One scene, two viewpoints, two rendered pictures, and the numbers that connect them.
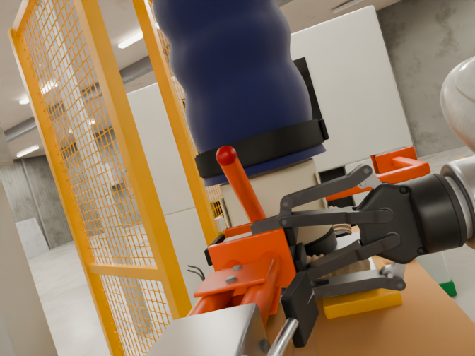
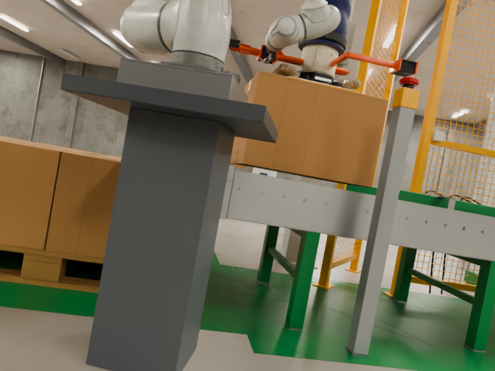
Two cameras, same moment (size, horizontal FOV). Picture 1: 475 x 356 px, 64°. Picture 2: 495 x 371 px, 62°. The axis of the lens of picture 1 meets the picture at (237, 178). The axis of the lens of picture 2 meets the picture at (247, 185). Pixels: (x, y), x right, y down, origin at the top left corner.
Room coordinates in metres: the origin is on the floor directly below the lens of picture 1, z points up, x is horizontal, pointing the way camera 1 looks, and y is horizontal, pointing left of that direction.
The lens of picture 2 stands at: (-0.28, -1.82, 0.59)
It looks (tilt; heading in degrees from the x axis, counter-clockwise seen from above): 2 degrees down; 68
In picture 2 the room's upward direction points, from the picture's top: 10 degrees clockwise
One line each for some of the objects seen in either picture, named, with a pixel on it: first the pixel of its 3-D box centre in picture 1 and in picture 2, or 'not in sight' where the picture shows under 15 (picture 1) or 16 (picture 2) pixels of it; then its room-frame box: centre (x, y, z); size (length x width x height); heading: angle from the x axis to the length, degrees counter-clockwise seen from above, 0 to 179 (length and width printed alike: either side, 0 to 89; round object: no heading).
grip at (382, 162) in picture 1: (393, 160); (403, 68); (0.91, -0.37, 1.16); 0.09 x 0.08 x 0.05; 78
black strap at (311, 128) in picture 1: (260, 148); (322, 42); (0.67, -0.05, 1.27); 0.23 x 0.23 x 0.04
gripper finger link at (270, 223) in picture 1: (271, 215); not in sight; (0.41, -0.02, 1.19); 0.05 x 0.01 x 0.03; 78
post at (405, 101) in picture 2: not in sight; (381, 222); (0.77, -0.58, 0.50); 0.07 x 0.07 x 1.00; 78
